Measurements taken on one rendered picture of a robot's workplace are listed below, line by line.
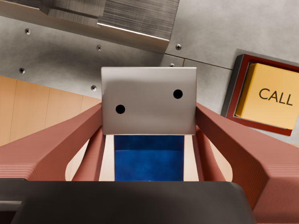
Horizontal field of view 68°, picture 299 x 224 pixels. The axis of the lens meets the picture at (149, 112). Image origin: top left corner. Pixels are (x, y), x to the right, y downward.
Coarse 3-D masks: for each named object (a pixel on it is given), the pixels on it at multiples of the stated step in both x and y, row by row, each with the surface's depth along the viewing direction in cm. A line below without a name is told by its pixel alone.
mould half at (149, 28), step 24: (0, 0) 17; (24, 0) 17; (120, 0) 17; (144, 0) 17; (168, 0) 17; (48, 24) 24; (72, 24) 20; (120, 24) 18; (144, 24) 17; (168, 24) 17; (144, 48) 25
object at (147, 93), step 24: (120, 72) 11; (144, 72) 11; (168, 72) 11; (192, 72) 11; (120, 96) 11; (144, 96) 11; (168, 96) 11; (192, 96) 11; (120, 120) 12; (144, 120) 12; (168, 120) 12; (192, 120) 12; (120, 144) 13; (144, 144) 13; (168, 144) 13; (120, 168) 13; (144, 168) 13; (168, 168) 13
